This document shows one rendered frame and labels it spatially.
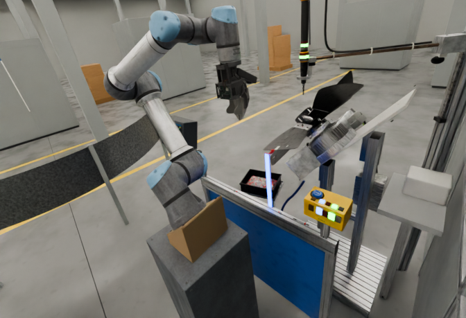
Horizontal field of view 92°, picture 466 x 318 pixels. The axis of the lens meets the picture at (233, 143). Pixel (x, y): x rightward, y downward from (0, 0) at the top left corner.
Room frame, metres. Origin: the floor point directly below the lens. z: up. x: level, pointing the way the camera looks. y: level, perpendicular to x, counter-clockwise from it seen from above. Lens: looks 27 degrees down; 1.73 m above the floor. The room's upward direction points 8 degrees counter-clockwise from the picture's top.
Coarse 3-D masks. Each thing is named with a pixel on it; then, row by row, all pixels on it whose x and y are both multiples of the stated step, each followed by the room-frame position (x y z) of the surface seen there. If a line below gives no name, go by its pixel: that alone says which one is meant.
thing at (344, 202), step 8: (328, 192) 0.71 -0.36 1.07; (304, 200) 0.69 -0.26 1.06; (312, 200) 0.68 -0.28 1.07; (328, 200) 0.67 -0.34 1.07; (336, 200) 0.66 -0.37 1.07; (344, 200) 0.65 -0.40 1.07; (352, 200) 0.65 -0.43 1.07; (304, 208) 0.69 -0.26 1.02; (320, 208) 0.65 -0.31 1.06; (328, 208) 0.63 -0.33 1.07; (336, 208) 0.62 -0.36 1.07; (344, 208) 0.62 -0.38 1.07; (312, 216) 0.67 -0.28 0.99; (320, 216) 0.64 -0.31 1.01; (344, 216) 0.59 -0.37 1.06; (328, 224) 0.62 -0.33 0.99; (336, 224) 0.60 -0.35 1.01; (344, 224) 0.59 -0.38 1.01
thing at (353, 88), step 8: (328, 88) 0.98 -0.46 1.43; (336, 88) 0.99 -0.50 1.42; (344, 88) 1.00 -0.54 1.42; (352, 88) 1.00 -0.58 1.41; (360, 88) 1.01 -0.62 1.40; (320, 96) 1.04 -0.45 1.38; (328, 96) 1.04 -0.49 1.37; (336, 96) 1.04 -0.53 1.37; (344, 96) 1.04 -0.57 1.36; (320, 104) 1.09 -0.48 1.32; (328, 104) 1.08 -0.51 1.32; (336, 104) 1.08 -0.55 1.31
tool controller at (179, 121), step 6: (174, 120) 1.35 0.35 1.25; (180, 120) 1.36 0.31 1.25; (186, 120) 1.37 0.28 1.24; (192, 120) 1.37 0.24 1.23; (180, 126) 1.29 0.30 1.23; (186, 126) 1.28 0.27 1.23; (192, 126) 1.31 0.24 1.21; (186, 132) 1.28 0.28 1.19; (192, 132) 1.31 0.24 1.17; (186, 138) 1.27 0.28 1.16; (192, 138) 1.30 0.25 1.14; (192, 144) 1.29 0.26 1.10
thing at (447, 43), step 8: (464, 32) 1.01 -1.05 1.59; (440, 40) 1.02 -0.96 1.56; (448, 40) 0.99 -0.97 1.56; (456, 40) 0.99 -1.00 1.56; (464, 40) 0.98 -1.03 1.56; (432, 48) 1.06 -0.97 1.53; (440, 48) 1.01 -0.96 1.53; (448, 48) 0.99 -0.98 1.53; (456, 48) 0.98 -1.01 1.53; (464, 48) 0.98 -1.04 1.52
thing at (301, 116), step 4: (308, 108) 1.20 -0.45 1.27; (304, 112) 1.19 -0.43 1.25; (308, 112) 1.18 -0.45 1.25; (300, 116) 1.19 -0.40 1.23; (304, 116) 1.18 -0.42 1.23; (308, 116) 1.17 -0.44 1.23; (312, 116) 1.16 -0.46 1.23; (296, 120) 1.21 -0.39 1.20; (304, 120) 1.17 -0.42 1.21; (308, 120) 1.16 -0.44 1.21; (312, 120) 1.15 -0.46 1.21; (316, 120) 1.16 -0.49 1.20; (324, 120) 1.14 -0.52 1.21; (308, 124) 1.15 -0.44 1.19; (312, 124) 1.15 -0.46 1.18; (316, 124) 1.14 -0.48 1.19; (320, 124) 1.12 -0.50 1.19; (312, 128) 1.14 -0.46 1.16; (316, 128) 1.11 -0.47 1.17; (308, 132) 1.14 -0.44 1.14; (312, 132) 1.12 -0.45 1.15; (308, 136) 1.15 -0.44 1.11
